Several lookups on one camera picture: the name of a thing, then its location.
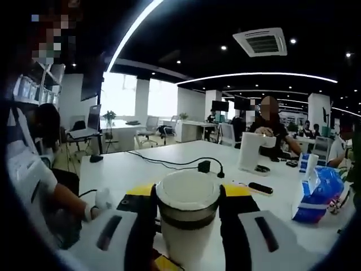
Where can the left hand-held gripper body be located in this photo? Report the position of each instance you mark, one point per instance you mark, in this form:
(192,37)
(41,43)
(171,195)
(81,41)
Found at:
(104,200)

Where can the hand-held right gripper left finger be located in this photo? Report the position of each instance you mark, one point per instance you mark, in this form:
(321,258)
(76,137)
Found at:
(135,226)

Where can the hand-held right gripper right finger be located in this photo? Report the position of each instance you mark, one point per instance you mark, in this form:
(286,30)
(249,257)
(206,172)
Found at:
(234,226)

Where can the white water cup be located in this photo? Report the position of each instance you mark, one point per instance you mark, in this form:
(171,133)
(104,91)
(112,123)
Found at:
(189,245)

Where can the white brown-banded cup lid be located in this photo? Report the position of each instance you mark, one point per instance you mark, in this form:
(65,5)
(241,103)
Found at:
(187,189)

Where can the white desktop water dispenser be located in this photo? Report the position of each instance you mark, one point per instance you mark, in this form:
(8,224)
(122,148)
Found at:
(248,152)

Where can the black computer mouse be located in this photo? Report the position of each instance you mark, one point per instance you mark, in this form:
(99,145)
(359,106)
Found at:
(96,159)

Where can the black chair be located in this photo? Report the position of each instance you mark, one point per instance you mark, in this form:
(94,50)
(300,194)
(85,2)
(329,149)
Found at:
(67,178)

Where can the black and white oblong device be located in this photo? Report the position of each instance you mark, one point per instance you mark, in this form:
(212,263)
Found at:
(260,188)

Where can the white desk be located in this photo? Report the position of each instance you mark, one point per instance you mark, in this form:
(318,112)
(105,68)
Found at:
(189,132)
(124,138)

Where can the black power adapter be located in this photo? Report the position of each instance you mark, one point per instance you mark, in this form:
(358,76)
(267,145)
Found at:
(204,166)

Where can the white table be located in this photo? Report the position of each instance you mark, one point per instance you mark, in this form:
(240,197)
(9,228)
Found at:
(310,240)

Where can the open grey laptop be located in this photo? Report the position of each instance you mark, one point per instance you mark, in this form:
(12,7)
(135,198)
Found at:
(94,118)

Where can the small green potted plant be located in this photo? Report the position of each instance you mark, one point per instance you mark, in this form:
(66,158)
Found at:
(110,115)

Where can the white office chair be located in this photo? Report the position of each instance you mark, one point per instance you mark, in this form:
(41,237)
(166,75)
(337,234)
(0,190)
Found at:
(152,122)
(228,135)

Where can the small blue and white box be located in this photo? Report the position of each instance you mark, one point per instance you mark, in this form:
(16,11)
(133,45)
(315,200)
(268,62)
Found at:
(303,165)

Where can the black backpack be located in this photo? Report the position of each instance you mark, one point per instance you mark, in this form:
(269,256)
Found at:
(165,130)

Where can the blue and white tissue bundle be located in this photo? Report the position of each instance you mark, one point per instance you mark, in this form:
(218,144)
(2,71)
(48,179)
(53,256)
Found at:
(321,194)

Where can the white paper roll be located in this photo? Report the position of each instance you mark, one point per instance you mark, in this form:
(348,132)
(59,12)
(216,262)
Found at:
(312,166)

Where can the white shelf rack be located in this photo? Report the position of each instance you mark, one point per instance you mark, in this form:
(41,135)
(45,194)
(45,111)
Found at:
(28,90)

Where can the black pillar-mounted monitor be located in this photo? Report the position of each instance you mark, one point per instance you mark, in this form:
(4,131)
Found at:
(325,115)

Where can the curved ceiling light strip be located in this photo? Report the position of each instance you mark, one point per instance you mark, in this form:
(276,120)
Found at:
(268,73)
(127,36)

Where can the white ceiling air conditioner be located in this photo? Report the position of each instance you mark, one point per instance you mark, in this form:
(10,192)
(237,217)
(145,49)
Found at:
(260,42)

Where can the large black wall screen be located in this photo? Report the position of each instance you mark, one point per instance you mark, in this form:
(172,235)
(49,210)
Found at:
(90,82)

